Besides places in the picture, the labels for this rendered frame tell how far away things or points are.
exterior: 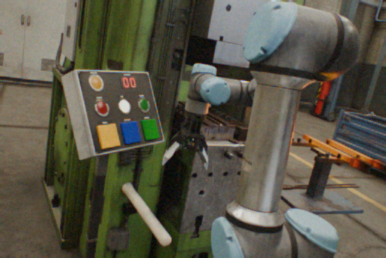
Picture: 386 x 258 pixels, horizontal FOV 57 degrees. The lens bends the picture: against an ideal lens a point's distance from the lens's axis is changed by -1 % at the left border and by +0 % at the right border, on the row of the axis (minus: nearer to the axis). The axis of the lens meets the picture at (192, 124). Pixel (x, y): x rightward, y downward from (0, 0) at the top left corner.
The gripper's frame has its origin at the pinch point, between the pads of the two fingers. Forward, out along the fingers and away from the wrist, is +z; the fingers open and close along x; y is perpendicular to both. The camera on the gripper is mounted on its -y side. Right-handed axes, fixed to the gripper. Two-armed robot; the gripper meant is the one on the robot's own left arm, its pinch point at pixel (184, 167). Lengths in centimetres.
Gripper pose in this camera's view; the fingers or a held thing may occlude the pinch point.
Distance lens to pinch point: 122.9
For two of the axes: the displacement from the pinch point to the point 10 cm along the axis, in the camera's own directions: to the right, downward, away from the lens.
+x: 9.7, 1.4, 1.8
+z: -1.8, 9.5, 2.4
